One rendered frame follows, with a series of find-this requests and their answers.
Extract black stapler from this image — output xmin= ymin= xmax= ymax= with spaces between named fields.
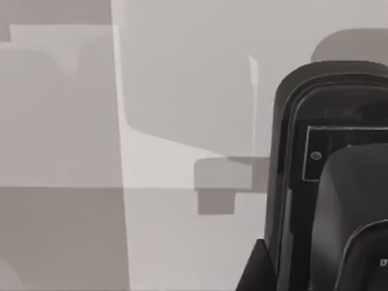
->
xmin=263 ymin=59 xmax=388 ymax=291

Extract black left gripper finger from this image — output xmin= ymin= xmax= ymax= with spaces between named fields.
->
xmin=235 ymin=238 xmax=278 ymax=291

